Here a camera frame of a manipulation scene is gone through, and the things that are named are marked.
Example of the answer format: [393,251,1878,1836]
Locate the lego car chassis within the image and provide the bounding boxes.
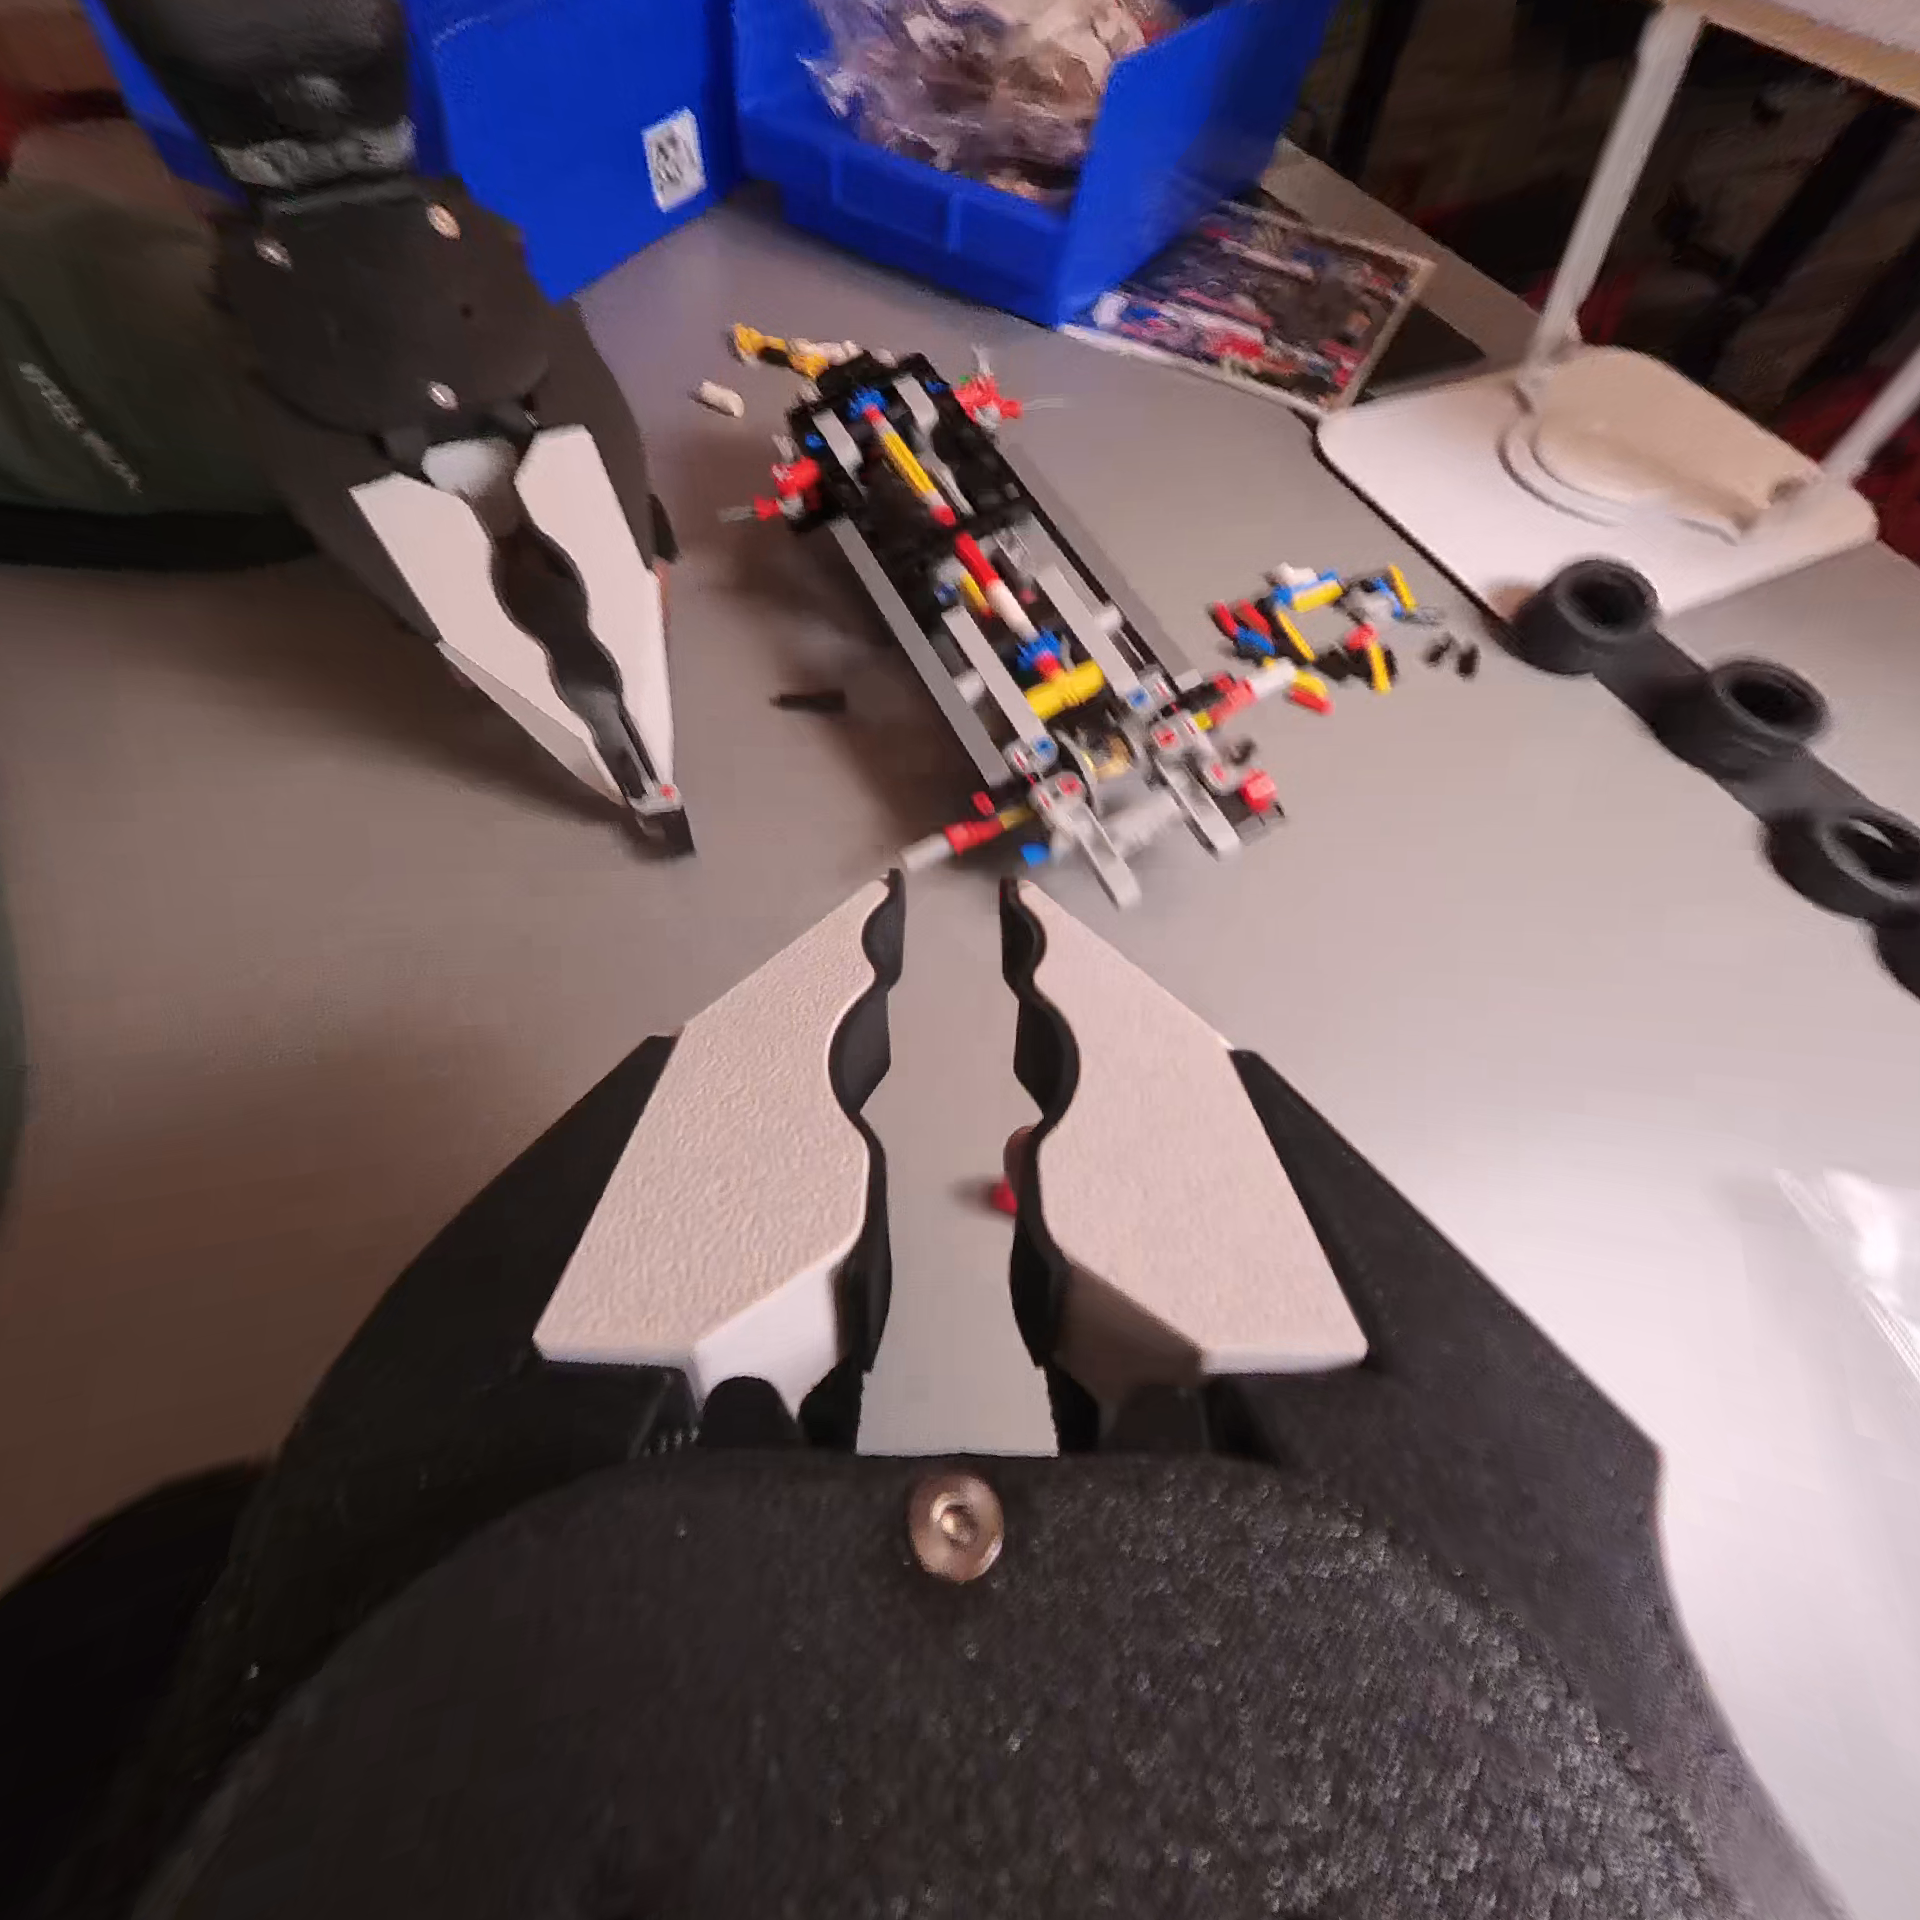
[718,343,1288,911]

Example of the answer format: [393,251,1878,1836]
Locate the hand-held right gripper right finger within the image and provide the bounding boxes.
[996,878,1370,1442]

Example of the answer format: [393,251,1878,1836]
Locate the white stand base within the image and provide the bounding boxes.
[1316,0,1920,619]

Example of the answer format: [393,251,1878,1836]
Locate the blue bin with square tag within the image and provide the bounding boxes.
[397,0,745,303]

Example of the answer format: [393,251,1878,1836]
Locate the person's left forearm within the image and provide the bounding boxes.
[0,188,325,520]

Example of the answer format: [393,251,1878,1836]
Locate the pile of small lego pieces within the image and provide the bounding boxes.
[1207,559,1488,720]

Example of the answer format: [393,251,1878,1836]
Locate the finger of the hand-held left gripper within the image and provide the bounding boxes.
[349,448,662,825]
[509,423,684,804]

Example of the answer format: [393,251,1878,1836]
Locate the person's black trousers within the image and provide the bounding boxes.
[0,1464,272,1920]

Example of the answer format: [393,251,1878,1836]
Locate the blue bin with plastic bags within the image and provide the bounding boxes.
[732,0,1337,329]

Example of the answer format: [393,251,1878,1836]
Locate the plastic bags of lego parts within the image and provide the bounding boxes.
[796,0,1202,204]

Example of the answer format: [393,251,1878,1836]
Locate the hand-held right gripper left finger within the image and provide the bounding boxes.
[532,871,910,1449]

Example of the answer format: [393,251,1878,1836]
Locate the lego instruction booklet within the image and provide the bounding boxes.
[1064,194,1439,419]

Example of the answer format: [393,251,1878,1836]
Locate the clear plastic bag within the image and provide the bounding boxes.
[1776,1169,1920,1519]

